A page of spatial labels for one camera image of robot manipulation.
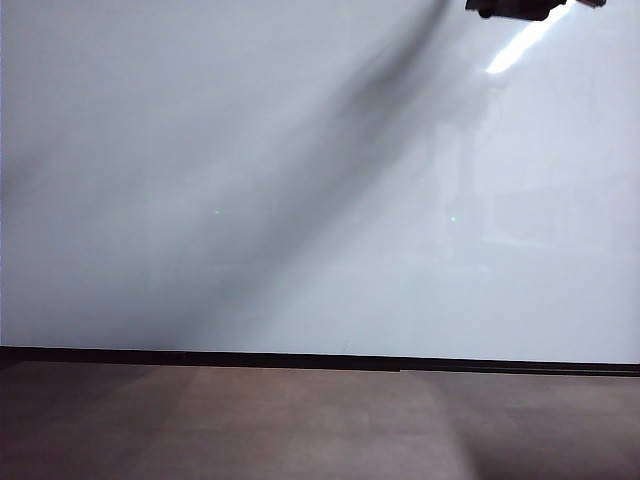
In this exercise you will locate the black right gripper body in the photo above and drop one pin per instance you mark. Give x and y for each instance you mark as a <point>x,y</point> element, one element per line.
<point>515,7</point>

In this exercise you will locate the white whiteboard with black frame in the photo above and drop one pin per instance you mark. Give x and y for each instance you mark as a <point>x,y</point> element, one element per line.
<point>260,175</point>

